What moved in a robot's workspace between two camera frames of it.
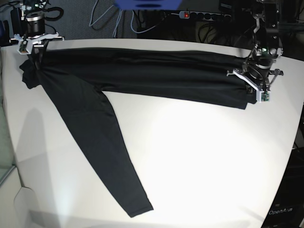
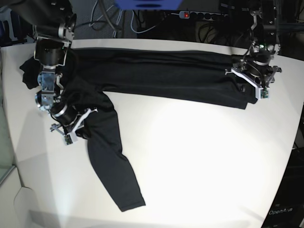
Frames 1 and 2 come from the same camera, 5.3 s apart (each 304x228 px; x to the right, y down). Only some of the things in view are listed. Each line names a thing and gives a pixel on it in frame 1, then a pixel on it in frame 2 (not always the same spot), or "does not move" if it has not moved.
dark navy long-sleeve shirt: (75, 79) does not move
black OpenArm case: (287, 211) does not move
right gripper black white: (35, 30) -> (72, 127)
